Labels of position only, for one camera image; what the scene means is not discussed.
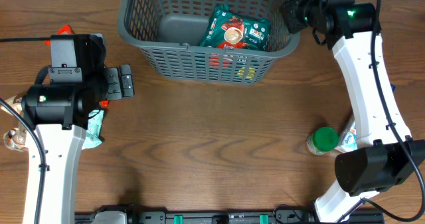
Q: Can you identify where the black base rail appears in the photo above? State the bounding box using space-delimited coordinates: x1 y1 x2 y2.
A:
73 203 385 224

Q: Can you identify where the red spaghetti pasta package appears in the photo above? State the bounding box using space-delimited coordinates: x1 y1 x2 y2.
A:
45 25 108 107

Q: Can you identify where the green Nescafe coffee bag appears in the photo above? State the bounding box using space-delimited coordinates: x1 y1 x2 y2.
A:
199 4 272 82

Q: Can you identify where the Kleenex tissue multipack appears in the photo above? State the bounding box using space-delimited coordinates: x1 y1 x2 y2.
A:
335 115 357 153

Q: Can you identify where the green lid jar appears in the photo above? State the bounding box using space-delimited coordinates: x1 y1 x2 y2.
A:
306 127 339 155

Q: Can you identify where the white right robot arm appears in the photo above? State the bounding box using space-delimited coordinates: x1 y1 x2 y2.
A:
281 0 424 223

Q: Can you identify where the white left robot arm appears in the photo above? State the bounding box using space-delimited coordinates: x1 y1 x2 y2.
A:
21 34 135 223

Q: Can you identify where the teal small wrapped packet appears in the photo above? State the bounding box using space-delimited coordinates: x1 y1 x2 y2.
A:
82 110 104 150

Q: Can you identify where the grey plastic basket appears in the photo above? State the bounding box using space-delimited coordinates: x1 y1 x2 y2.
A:
117 0 300 85

